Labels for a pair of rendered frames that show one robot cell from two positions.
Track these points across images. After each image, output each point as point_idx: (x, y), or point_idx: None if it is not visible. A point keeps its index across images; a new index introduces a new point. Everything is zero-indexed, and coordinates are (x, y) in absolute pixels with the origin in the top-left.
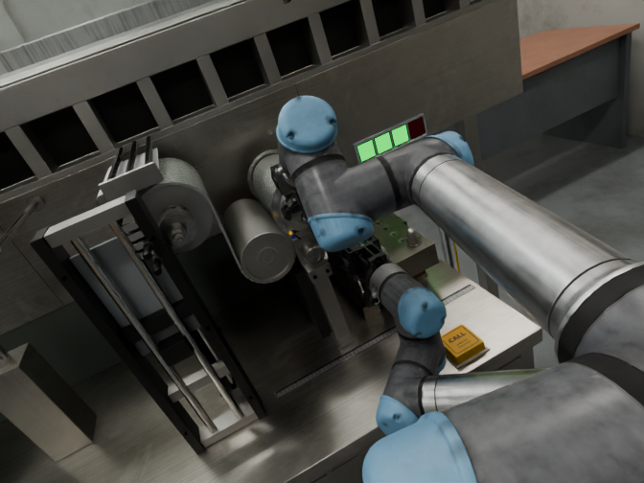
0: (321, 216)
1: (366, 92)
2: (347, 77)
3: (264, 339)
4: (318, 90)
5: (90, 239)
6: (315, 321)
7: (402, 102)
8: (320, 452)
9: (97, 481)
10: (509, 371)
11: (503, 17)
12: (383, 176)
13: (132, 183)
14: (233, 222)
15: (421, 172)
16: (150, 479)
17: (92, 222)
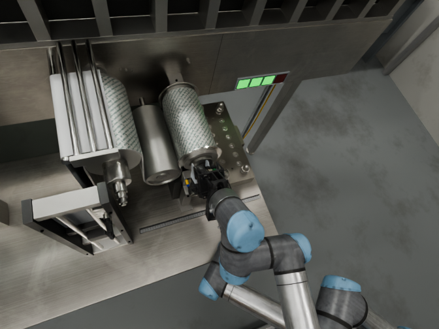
0: (230, 275)
1: (266, 51)
2: (260, 39)
3: (135, 185)
4: (236, 42)
5: (12, 95)
6: (173, 195)
7: (282, 62)
8: (161, 275)
9: (19, 256)
10: (264, 299)
11: (373, 31)
12: (268, 264)
13: (97, 160)
14: (142, 134)
15: (286, 278)
16: (59, 265)
17: (72, 211)
